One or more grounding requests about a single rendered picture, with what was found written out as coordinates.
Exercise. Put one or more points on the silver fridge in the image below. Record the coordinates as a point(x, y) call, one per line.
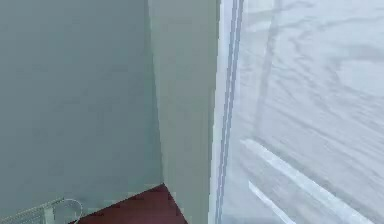
point(300, 110)

